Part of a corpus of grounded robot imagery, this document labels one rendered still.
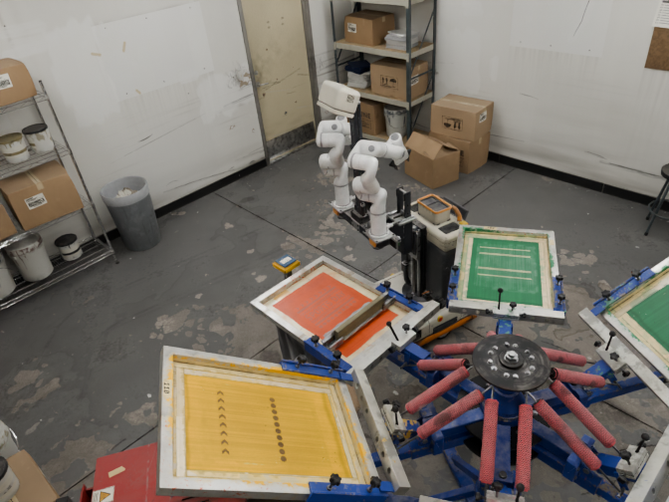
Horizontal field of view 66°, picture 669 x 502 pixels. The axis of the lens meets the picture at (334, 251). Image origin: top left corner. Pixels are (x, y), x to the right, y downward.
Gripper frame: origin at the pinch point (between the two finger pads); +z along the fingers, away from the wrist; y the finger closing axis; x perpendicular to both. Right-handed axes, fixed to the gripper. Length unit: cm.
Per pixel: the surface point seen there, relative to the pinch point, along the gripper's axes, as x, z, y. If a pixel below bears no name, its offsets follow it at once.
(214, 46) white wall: 316, 86, -28
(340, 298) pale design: -51, -4, -83
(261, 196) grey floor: 206, 203, -86
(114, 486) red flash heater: -94, -89, -196
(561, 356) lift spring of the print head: -151, -42, -23
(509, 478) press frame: -175, -57, -74
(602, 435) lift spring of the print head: -183, -53, -36
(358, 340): -83, -19, -89
